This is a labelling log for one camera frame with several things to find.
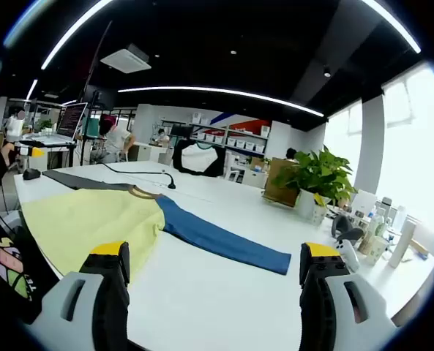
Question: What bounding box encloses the white card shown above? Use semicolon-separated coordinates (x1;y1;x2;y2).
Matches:
349;189;378;216

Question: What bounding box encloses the brown cardboard board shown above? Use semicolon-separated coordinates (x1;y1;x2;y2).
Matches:
262;156;302;208

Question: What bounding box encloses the green potted plant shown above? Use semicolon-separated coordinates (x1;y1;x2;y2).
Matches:
271;145;359;226

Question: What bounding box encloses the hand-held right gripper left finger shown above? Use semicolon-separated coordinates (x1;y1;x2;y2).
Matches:
26;240;132;351

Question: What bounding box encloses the black gooseneck microphone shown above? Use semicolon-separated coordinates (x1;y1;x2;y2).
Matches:
98;162;177;190

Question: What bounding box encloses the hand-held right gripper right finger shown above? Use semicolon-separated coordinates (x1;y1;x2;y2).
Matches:
299;241;400;351

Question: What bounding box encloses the ceiling air conditioner unit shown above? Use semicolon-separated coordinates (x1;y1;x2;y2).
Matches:
100;42;152;75

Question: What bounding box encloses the open laptop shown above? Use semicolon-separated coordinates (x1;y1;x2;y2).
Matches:
20;102;89;142

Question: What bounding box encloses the ceiling light strip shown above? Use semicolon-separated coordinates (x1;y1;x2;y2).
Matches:
117;86;326;118
40;0;115;70
361;0;422;54
26;78;39;103

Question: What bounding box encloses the green printed paper cup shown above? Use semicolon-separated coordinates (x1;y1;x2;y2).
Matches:
364;235;390;266

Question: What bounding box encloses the person's left hand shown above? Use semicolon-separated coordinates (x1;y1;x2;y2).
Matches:
0;141;20;169

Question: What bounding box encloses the white chair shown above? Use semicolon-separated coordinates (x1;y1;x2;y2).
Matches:
223;151;242;182

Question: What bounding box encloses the small cup with yellow label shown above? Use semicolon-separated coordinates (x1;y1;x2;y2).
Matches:
311;193;331;226

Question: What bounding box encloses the person's black printed shirt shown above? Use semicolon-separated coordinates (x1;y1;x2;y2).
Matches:
0;211;62;325

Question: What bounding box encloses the tall white cylinder bottle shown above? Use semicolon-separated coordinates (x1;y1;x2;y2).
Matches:
387;219;417;268

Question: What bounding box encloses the yellow blue grey garment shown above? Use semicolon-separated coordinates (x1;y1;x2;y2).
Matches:
20;169;293;284

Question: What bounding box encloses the black white raglan shirt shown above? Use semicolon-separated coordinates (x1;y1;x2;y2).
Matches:
171;138;227;178

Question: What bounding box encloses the shelf with white bins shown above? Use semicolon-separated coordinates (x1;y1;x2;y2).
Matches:
190;113;271;154

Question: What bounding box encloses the wooden block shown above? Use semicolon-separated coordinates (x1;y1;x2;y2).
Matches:
408;239;430;260

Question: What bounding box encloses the teal board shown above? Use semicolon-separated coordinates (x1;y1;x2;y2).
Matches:
83;116;102;138

